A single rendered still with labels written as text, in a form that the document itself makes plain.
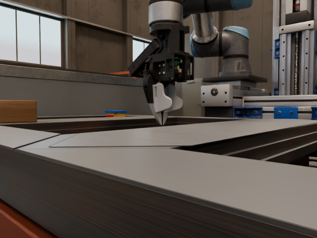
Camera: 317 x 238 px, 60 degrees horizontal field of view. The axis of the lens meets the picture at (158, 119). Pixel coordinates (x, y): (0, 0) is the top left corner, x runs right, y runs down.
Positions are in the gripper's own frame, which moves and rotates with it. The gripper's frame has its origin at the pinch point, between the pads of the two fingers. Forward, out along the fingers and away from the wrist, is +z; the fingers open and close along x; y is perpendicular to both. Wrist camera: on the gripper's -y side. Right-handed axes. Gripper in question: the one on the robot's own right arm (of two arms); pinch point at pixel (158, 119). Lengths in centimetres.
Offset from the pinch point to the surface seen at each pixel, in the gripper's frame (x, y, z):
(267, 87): 978, -354, -75
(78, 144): -32.3, 19.6, 0.7
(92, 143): -30.8, 19.7, 0.7
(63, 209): -37.2, 26.0, 3.7
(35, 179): -37.1, 21.8, 2.6
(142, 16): 790, -823, -390
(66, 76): 12, -63, -15
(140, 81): 54, -63, -16
